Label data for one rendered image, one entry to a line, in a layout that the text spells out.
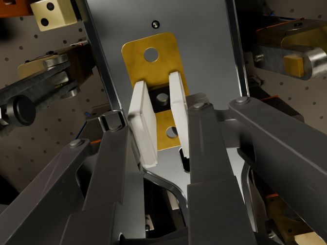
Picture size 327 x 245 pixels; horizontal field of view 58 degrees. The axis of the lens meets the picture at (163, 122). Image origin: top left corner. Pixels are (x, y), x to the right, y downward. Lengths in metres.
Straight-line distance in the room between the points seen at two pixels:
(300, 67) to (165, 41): 0.23
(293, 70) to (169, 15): 0.19
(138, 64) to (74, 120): 0.65
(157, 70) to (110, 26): 0.26
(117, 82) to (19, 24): 0.41
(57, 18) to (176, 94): 0.28
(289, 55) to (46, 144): 0.69
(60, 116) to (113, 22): 0.45
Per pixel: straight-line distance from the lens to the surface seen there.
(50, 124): 0.87
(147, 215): 0.60
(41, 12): 0.42
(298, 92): 0.87
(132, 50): 0.21
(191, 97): 0.17
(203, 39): 0.46
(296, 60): 0.39
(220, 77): 0.48
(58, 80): 0.42
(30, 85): 0.35
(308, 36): 0.46
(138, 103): 0.16
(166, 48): 0.21
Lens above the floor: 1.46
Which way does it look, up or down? 68 degrees down
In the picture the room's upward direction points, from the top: 178 degrees clockwise
